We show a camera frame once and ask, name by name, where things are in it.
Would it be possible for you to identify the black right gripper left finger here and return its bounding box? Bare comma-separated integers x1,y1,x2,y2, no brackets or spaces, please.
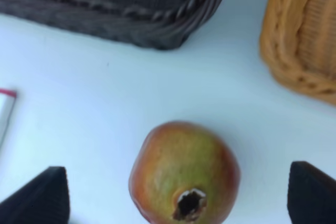
1,166,70,224

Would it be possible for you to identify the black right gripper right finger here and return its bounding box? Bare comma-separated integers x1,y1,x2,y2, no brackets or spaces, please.
287,161,335,224

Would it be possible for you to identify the red pomegranate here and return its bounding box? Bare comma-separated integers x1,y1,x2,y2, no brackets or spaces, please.
129,121,240,223

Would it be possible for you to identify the white marker with red caps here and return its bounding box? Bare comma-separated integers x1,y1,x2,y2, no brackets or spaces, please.
0,88,17,146

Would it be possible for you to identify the orange wicker basket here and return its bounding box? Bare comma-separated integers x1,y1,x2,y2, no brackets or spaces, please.
259,0,335,104

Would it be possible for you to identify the dark brown wicker basket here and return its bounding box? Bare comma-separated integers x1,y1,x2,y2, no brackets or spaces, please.
1,0,222,50

